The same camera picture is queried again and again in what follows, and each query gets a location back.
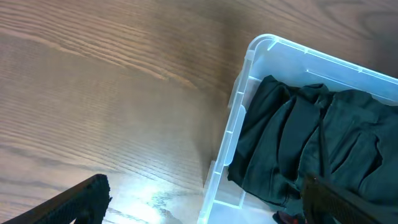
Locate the red navy plaid shirt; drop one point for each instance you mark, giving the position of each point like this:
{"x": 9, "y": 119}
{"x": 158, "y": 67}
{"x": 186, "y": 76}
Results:
{"x": 283, "y": 218}

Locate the clear plastic storage bin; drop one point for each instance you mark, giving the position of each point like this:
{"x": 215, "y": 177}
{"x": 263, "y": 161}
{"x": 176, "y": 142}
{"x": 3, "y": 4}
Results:
{"x": 294, "y": 65}

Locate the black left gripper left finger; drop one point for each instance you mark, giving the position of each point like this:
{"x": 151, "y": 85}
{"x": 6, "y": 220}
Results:
{"x": 86, "y": 203}

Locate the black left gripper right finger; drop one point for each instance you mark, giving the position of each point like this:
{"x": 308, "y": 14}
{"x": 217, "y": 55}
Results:
{"x": 326, "y": 203}

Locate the black garment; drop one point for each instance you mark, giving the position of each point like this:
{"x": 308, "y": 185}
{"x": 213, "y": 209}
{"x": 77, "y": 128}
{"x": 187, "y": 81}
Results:
{"x": 347, "y": 138}

